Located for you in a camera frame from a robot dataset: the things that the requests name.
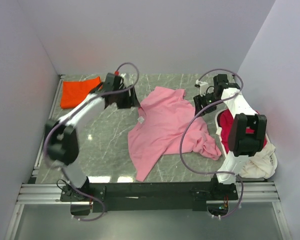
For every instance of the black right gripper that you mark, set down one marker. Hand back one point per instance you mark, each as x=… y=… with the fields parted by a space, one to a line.
x=201 y=103

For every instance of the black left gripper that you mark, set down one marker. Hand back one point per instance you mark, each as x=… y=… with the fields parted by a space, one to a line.
x=125 y=99

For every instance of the pink t-shirt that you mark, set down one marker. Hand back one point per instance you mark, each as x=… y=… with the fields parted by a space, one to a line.
x=164 y=128

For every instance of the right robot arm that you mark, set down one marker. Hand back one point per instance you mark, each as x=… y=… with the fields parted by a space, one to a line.
x=230 y=94

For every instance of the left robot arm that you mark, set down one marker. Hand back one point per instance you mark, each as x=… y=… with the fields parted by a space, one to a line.
x=61 y=145

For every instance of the crimson red t-shirt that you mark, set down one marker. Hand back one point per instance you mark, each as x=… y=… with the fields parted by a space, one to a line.
x=242 y=134

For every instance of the folded orange t-shirt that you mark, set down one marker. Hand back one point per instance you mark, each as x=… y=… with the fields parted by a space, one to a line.
x=74 y=92

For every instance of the white laundry basket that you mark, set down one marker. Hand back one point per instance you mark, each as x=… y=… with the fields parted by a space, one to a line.
x=224 y=121

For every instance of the white t-shirt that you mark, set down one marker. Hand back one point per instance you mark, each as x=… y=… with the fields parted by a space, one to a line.
x=262 y=165

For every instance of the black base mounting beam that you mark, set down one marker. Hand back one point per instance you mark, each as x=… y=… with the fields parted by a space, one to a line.
x=135 y=196

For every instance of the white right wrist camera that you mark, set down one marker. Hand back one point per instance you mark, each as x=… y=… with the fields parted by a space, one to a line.
x=203 y=87

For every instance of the aluminium frame rails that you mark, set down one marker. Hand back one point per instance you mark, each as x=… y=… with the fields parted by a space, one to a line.
x=34 y=193

